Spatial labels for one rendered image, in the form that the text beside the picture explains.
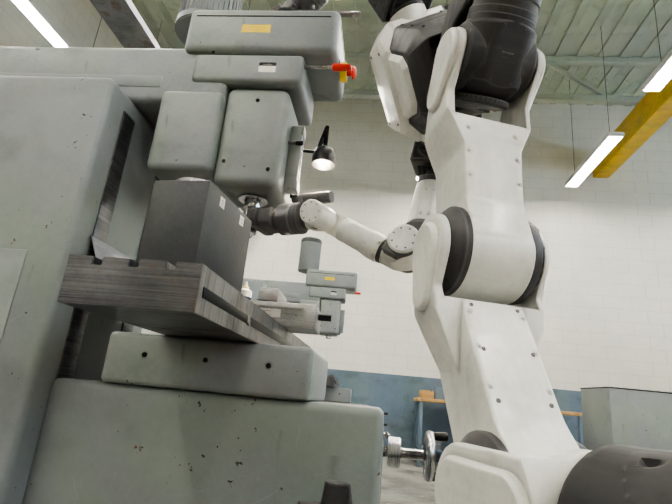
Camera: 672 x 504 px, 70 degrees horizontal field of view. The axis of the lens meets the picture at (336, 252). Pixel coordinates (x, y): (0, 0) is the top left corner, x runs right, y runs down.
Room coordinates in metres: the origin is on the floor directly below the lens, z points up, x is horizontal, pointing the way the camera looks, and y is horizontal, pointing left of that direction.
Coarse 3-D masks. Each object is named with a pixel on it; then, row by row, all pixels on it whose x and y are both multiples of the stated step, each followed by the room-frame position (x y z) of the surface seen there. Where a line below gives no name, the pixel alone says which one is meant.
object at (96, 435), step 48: (96, 384) 1.19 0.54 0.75; (48, 432) 1.20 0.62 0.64; (96, 432) 1.19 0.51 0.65; (144, 432) 1.17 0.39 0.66; (192, 432) 1.16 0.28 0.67; (240, 432) 1.15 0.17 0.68; (288, 432) 1.13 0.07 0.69; (336, 432) 1.12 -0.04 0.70; (48, 480) 1.20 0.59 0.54; (96, 480) 1.18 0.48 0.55; (144, 480) 1.17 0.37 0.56; (192, 480) 1.16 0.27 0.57; (240, 480) 1.14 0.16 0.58; (288, 480) 1.13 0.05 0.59
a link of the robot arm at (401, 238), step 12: (432, 180) 1.10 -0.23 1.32; (420, 192) 1.11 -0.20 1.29; (432, 192) 1.10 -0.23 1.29; (420, 204) 1.10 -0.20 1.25; (432, 204) 1.09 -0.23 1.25; (420, 216) 1.10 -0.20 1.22; (396, 228) 1.08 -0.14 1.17; (408, 228) 1.07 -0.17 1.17; (396, 240) 1.08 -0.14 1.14; (408, 240) 1.07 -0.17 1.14; (396, 252) 1.08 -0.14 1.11; (408, 252) 1.07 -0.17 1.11
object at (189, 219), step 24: (168, 192) 0.85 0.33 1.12; (192, 192) 0.84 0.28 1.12; (216, 192) 0.87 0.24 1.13; (168, 216) 0.85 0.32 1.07; (192, 216) 0.84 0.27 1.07; (216, 216) 0.88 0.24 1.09; (240, 216) 0.98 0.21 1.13; (144, 240) 0.86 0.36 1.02; (168, 240) 0.85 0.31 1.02; (192, 240) 0.84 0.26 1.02; (216, 240) 0.90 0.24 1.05; (240, 240) 1.00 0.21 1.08; (216, 264) 0.91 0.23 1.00; (240, 264) 1.02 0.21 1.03; (240, 288) 1.04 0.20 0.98
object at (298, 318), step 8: (256, 304) 1.41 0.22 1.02; (264, 304) 1.41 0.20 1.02; (272, 304) 1.41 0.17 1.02; (280, 304) 1.41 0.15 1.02; (288, 304) 1.40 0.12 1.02; (296, 304) 1.40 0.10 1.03; (304, 304) 1.40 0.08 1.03; (272, 312) 1.41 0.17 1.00; (280, 312) 1.41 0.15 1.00; (288, 312) 1.41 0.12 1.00; (296, 312) 1.40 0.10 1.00; (304, 312) 1.40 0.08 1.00; (312, 312) 1.40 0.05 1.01; (320, 312) 1.51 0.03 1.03; (280, 320) 1.40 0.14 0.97; (288, 320) 1.40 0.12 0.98; (296, 320) 1.40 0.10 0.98; (304, 320) 1.40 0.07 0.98; (312, 320) 1.40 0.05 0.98; (288, 328) 1.45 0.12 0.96; (296, 328) 1.43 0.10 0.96; (304, 328) 1.42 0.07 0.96; (312, 328) 1.40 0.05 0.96
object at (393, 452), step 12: (432, 432) 1.24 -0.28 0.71; (444, 432) 1.25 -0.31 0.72; (396, 444) 1.24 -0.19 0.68; (432, 444) 1.21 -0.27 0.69; (396, 456) 1.23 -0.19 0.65; (408, 456) 1.25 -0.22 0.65; (420, 456) 1.25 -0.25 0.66; (432, 456) 1.20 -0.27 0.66; (432, 468) 1.20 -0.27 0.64; (432, 480) 1.25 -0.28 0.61
